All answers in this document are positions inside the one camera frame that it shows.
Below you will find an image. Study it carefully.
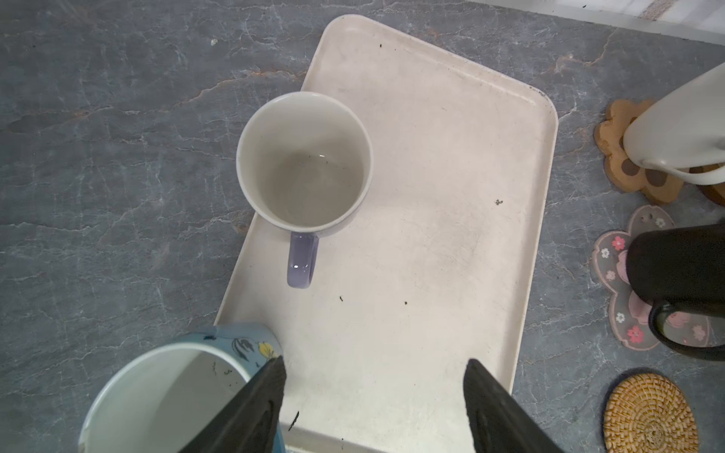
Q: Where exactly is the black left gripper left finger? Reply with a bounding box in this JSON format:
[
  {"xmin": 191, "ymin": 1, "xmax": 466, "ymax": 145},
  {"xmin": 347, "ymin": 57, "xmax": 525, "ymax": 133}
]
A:
[{"xmin": 182, "ymin": 357, "xmax": 287, "ymax": 453}]

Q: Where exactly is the pink cherry blossom coaster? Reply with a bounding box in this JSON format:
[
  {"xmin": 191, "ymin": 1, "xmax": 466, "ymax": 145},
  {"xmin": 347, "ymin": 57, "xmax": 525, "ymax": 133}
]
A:
[{"xmin": 591, "ymin": 206, "xmax": 724, "ymax": 351}]

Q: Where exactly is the light blue mug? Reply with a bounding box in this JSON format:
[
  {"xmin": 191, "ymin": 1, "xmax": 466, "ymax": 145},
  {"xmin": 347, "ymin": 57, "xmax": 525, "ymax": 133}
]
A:
[{"xmin": 79, "ymin": 323, "xmax": 283, "ymax": 452}]

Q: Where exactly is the woven rattan round coaster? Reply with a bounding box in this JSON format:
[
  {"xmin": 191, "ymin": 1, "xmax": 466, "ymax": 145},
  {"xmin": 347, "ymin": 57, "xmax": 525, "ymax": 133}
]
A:
[{"xmin": 602, "ymin": 373, "xmax": 700, "ymax": 453}]

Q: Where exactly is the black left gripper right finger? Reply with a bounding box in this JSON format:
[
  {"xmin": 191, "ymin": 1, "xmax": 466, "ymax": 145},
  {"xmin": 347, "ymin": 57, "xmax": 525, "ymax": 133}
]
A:
[{"xmin": 463, "ymin": 359, "xmax": 563, "ymax": 453}]

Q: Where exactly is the beige rectangular tray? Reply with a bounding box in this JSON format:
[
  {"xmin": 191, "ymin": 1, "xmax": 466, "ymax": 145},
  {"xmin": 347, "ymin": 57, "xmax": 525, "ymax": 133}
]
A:
[{"xmin": 217, "ymin": 14, "xmax": 558, "ymax": 452}]

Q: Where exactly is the black mug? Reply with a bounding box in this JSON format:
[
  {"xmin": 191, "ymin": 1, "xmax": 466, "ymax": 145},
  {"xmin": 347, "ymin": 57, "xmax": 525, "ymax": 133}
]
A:
[{"xmin": 626, "ymin": 224, "xmax": 724, "ymax": 362}]

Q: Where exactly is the brown paw print coaster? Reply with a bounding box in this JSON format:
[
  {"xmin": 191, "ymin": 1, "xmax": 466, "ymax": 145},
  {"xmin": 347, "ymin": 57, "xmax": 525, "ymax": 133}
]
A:
[{"xmin": 594, "ymin": 99, "xmax": 685, "ymax": 206}]

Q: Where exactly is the brown round wooden coaster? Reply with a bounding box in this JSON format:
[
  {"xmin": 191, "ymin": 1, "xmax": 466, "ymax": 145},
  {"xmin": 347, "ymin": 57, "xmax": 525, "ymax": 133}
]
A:
[{"xmin": 690, "ymin": 164, "xmax": 725, "ymax": 206}]

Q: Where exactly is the white mug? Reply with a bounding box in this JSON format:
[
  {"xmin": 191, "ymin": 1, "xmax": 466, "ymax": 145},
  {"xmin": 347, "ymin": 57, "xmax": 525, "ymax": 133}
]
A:
[{"xmin": 236, "ymin": 92, "xmax": 374, "ymax": 289}]

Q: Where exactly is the cream mug front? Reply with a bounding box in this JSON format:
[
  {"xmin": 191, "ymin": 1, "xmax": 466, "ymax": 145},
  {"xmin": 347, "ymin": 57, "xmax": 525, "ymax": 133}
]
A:
[{"xmin": 623, "ymin": 64, "xmax": 724, "ymax": 186}]

